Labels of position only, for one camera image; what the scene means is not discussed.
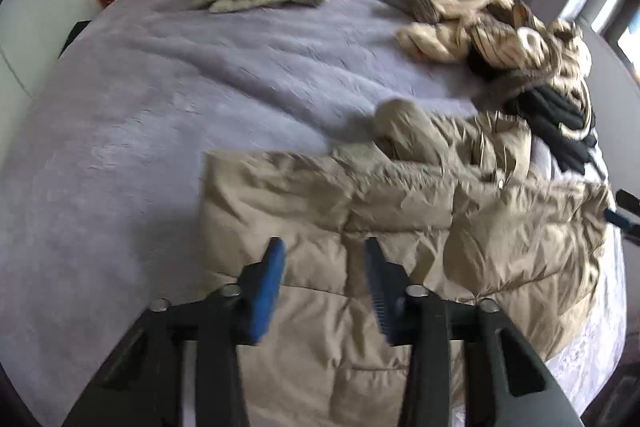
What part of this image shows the purple bed blanket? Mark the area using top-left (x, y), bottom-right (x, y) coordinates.
top-left (0, 0), bottom-right (629, 427)

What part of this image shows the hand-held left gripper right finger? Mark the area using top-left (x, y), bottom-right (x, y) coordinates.
top-left (363, 237), bottom-right (581, 427)

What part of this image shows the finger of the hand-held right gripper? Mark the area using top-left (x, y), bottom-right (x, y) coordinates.
top-left (604, 189), bottom-right (640, 244)

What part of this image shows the cream striped garment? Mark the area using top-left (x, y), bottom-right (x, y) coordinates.
top-left (397, 0), bottom-right (594, 142)

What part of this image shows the large beige puffer jacket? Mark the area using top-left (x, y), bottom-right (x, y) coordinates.
top-left (197, 98), bottom-right (617, 427)

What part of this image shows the black garment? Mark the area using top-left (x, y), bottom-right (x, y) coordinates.
top-left (467, 51), bottom-right (599, 176)

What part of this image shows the black bedside object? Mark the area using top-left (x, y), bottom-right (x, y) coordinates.
top-left (58, 20), bottom-right (92, 58)

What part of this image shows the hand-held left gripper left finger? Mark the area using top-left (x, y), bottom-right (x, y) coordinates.
top-left (62, 237), bottom-right (287, 427)

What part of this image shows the window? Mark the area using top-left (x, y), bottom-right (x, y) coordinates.
top-left (560, 0), bottom-right (640, 84)

